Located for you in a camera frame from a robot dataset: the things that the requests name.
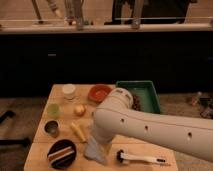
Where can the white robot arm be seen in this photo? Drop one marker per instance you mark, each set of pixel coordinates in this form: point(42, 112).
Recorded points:
point(115, 116)

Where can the red bowl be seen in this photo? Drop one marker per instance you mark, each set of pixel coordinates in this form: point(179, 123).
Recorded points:
point(99, 92)

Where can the dark grape bunch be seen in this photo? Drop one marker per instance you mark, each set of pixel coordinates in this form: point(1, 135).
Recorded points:
point(136, 103)

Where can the yellow onion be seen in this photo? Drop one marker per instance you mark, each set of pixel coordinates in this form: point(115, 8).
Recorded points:
point(79, 110)

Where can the green plastic tray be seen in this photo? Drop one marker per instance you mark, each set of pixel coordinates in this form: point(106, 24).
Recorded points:
point(145, 90)

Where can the white cup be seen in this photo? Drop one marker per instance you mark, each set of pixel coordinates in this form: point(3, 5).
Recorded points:
point(68, 91)

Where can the green cup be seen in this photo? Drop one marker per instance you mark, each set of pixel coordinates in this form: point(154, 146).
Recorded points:
point(53, 111)

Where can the grey folded cloth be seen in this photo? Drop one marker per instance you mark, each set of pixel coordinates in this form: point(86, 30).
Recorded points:
point(96, 151)

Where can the metal cup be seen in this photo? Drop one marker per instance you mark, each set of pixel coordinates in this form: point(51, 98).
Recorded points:
point(52, 128)

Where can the dark round plate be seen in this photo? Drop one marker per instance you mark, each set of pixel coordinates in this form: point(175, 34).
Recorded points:
point(62, 163)

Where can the white handled dish brush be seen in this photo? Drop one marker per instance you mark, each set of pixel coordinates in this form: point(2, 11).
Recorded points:
point(126, 158)

